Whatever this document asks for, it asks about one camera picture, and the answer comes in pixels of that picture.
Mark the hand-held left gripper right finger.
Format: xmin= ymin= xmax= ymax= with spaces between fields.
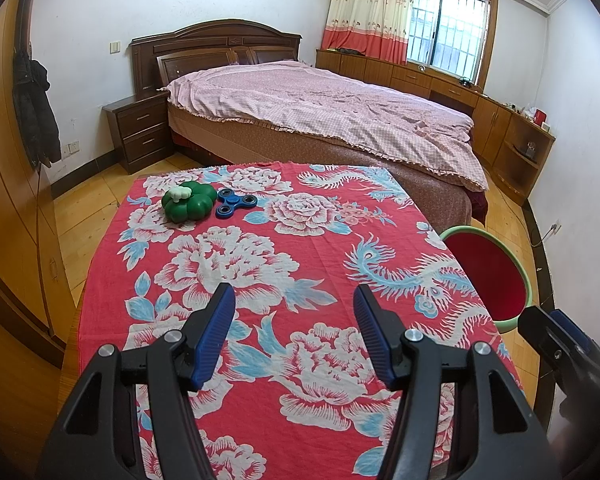
xmin=354 ymin=284 xmax=563 ymax=480

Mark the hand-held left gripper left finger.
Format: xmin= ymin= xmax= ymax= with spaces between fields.
xmin=35 ymin=282 xmax=237 ymax=480

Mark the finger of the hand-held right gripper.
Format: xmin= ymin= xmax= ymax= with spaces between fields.
xmin=550 ymin=309 xmax=598 ymax=361
xmin=517 ymin=304 xmax=576 ymax=378

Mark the red bin with green rim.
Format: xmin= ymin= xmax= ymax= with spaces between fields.
xmin=439 ymin=225 xmax=533 ymax=335

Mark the red floral tablecloth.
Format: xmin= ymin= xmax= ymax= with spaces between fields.
xmin=77 ymin=161 xmax=526 ymax=480

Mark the green pumpkin toy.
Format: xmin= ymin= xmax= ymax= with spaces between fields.
xmin=161 ymin=181 xmax=217 ymax=223

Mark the blue fidget spinner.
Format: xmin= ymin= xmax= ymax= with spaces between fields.
xmin=215 ymin=188 xmax=258 ymax=221

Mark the wooden corner shelf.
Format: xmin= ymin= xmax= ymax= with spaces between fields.
xmin=492 ymin=110 xmax=556 ymax=206

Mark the dark wooden nightstand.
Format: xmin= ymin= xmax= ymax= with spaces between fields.
xmin=102 ymin=91 xmax=171 ymax=175

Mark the pink checked quilt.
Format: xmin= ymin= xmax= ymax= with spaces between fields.
xmin=167 ymin=60 xmax=490 ymax=191

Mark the light wooden wardrobe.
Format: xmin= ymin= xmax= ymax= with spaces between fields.
xmin=0 ymin=0 xmax=81 ymax=361

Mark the long low wooden cabinet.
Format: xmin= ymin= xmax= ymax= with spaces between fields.
xmin=315 ymin=49 xmax=511 ymax=171

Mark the black jacket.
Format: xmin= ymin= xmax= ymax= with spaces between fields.
xmin=12 ymin=49 xmax=62 ymax=166

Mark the dark wooden bed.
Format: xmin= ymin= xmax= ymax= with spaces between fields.
xmin=130 ymin=19 xmax=490 ymax=223

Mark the wooden framed window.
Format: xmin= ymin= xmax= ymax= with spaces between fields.
xmin=406 ymin=0 xmax=500 ymax=86

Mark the cream and red curtain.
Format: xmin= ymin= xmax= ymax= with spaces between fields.
xmin=321 ymin=0 xmax=416 ymax=66

